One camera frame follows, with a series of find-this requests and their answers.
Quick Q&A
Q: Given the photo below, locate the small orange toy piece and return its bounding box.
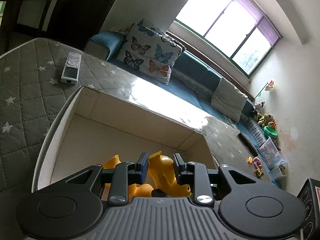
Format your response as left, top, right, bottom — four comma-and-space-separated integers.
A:
246, 157, 253, 164

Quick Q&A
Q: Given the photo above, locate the grey white cushion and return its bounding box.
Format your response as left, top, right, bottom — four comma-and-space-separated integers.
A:
210, 77, 248, 122

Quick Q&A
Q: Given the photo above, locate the butterfly print cushion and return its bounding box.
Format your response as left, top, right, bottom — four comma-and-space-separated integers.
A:
117, 19, 185, 85

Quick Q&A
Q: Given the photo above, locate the small yellow toy truck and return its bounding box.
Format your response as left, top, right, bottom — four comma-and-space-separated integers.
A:
254, 168, 264, 179

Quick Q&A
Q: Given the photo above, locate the green plastic bowl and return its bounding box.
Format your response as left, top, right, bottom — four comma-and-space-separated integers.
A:
263, 126, 278, 140

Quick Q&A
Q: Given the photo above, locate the pink toy figure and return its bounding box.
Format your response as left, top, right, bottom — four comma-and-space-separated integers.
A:
252, 157, 263, 171

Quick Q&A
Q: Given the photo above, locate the teal sofa bench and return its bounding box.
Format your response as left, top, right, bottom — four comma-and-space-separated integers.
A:
83, 31, 283, 188

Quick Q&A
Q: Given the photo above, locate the window with green frame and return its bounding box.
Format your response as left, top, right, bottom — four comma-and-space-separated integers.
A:
175, 0, 280, 77

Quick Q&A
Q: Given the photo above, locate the dark wooden door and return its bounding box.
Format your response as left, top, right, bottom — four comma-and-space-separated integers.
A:
1, 0, 116, 53

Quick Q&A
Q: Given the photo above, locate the pile of plush toys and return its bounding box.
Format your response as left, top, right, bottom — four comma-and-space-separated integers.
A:
252, 101, 276, 129

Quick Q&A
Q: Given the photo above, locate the golden yellow duck toy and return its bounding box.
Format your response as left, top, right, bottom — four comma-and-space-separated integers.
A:
148, 151, 191, 197

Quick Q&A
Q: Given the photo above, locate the orange rubber duck toy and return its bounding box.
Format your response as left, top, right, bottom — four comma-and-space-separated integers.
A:
101, 154, 153, 201

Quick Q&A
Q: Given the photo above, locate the grey cardboard box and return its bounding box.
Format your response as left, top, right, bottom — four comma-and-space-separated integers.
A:
31, 87, 216, 191

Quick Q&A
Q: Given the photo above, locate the clear plastic storage box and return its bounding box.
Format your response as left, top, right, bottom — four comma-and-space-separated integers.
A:
259, 137, 288, 170

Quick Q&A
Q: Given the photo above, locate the white remote control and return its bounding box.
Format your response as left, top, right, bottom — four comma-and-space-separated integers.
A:
60, 53, 81, 85

